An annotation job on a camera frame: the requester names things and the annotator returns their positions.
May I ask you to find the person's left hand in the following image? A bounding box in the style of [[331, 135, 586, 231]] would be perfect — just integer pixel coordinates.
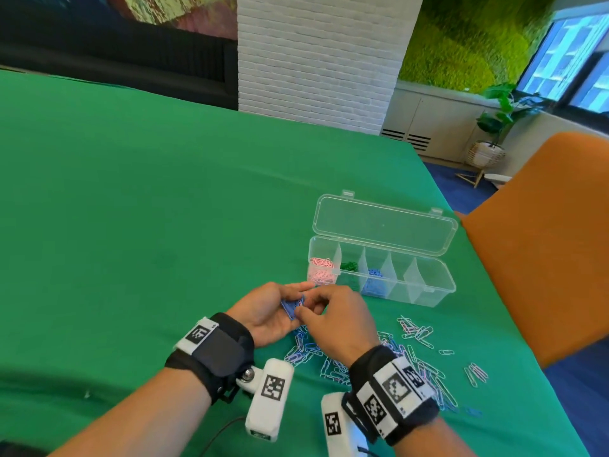
[[226, 281, 316, 348]]

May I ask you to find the person's right hand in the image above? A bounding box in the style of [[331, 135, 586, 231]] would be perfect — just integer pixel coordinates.
[[295, 284, 382, 369]]

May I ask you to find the bunch of blue paper clips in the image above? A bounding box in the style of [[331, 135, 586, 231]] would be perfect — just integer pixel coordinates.
[[280, 294, 305, 321]]

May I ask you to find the person's right forearm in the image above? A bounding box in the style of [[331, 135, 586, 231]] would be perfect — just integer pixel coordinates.
[[394, 416, 478, 457]]

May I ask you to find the person's left forearm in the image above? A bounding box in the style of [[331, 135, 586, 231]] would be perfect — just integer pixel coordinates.
[[48, 366, 213, 457]]

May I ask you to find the heap of pink paper clips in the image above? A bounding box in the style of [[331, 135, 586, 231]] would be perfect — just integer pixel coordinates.
[[309, 257, 337, 286]]

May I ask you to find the heap of blue paper clips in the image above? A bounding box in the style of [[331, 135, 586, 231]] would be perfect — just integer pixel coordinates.
[[361, 268, 385, 297]]

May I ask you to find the clear plastic compartment box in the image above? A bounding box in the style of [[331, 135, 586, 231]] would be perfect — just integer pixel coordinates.
[[307, 189, 459, 309]]

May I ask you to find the scattered pile of paper clips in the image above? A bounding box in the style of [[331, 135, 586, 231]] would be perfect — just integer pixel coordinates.
[[284, 314, 490, 419]]

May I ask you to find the green tablecloth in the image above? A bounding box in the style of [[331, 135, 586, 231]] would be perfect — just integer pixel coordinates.
[[0, 69, 591, 457]]

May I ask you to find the wooden plant stand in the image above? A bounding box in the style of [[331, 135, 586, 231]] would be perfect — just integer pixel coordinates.
[[455, 167, 487, 189]]

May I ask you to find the white low cabinet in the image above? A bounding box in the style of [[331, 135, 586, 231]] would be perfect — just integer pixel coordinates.
[[380, 80, 506, 168]]

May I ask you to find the woven plant basket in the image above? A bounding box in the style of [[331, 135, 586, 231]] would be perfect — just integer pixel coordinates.
[[465, 141, 506, 170]]

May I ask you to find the orange chair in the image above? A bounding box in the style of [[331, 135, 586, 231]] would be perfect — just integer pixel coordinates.
[[453, 131, 609, 370]]

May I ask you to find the green potted plant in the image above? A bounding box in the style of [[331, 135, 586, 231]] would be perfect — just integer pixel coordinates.
[[476, 83, 549, 149]]

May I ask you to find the black sofa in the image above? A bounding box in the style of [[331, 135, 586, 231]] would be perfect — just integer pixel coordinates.
[[0, 3, 239, 112]]

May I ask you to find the window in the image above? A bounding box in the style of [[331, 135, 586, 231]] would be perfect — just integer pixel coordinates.
[[516, 13, 609, 116]]

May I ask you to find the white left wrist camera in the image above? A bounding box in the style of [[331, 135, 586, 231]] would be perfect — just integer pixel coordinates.
[[236, 358, 296, 442]]

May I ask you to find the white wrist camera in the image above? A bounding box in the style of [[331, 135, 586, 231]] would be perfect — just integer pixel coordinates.
[[321, 392, 370, 457], [236, 358, 296, 442]]

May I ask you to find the black left wrist strap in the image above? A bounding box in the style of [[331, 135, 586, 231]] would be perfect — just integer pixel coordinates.
[[165, 312, 256, 405]]

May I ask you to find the black wrist strap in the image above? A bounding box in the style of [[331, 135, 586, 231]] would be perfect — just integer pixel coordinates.
[[165, 312, 256, 405], [341, 345, 441, 447]]

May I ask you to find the black right wrist strap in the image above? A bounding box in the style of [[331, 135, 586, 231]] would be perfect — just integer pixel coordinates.
[[341, 345, 441, 447]]

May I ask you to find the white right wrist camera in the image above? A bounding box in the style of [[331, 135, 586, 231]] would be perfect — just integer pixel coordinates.
[[321, 392, 370, 457]]

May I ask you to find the black cable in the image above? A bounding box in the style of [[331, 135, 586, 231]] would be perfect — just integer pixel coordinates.
[[199, 416, 248, 457]]

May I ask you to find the colourful wall painting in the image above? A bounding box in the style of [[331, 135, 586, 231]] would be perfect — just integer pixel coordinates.
[[104, 0, 239, 41]]

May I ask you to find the green moss wall panel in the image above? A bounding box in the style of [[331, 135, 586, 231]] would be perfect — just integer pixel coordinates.
[[399, 0, 558, 95]]

